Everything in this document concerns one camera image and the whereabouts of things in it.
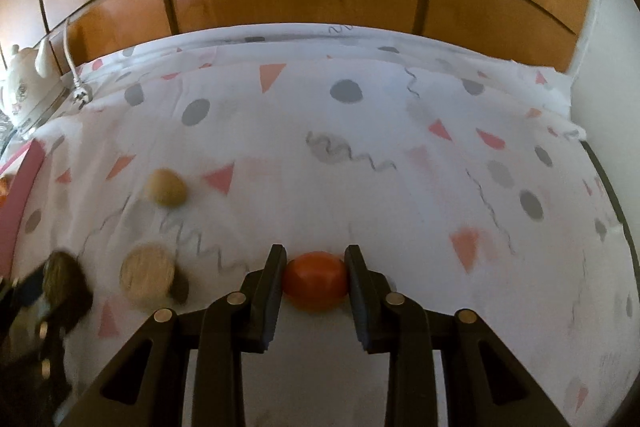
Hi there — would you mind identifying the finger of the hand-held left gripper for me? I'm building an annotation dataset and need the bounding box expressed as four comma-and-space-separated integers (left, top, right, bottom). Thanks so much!
0, 264, 50, 315
27, 307, 74, 415

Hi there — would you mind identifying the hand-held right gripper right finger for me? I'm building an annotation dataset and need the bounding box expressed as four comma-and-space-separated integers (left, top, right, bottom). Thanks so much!
344, 244, 572, 427

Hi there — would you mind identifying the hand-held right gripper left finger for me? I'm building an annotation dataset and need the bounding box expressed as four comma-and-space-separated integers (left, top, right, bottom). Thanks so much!
60, 244, 289, 427

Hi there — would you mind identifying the dark round radish piece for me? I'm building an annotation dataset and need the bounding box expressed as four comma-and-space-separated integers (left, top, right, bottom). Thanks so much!
42, 250, 95, 335

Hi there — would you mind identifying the red tomato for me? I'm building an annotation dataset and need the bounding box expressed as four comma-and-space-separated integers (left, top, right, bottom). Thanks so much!
283, 251, 350, 313

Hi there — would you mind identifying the pink shallow tray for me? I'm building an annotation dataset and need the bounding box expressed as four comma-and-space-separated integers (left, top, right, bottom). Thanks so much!
0, 139, 47, 280

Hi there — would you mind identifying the small round potato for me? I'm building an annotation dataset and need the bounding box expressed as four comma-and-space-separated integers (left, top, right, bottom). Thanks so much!
144, 168, 188, 208

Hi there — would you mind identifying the white ceramic electric kettle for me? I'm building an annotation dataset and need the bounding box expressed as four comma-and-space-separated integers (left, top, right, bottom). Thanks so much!
0, 41, 67, 138

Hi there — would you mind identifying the white power cord with plug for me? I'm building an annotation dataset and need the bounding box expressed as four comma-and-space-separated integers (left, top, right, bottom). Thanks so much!
62, 18, 97, 108

